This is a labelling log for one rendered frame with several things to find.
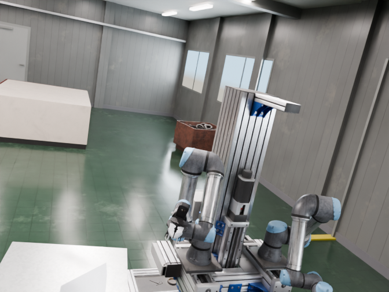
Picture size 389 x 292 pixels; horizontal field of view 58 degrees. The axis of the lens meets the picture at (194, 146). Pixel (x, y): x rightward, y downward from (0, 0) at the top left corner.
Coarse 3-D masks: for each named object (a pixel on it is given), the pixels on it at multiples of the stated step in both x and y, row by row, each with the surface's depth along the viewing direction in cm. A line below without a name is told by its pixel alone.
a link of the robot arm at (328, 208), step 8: (320, 200) 180; (328, 200) 181; (336, 200) 182; (320, 208) 179; (328, 208) 180; (336, 208) 180; (312, 216) 189; (320, 216) 182; (328, 216) 181; (336, 216) 181; (312, 224) 195; (320, 224) 194
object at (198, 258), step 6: (192, 246) 199; (186, 252) 204; (192, 252) 198; (198, 252) 197; (204, 252) 197; (210, 252) 201; (186, 258) 201; (192, 258) 198; (198, 258) 197; (204, 258) 197; (210, 258) 202; (198, 264) 197; (204, 264) 198
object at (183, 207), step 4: (180, 204) 150; (184, 204) 150; (188, 204) 151; (180, 208) 151; (184, 208) 150; (188, 208) 150; (176, 212) 154; (180, 212) 152; (184, 212) 152; (180, 216) 154; (184, 216) 153
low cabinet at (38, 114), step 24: (0, 96) 631; (24, 96) 660; (48, 96) 707; (72, 96) 763; (0, 120) 642; (24, 120) 655; (48, 120) 668; (72, 120) 683; (48, 144) 682; (72, 144) 697
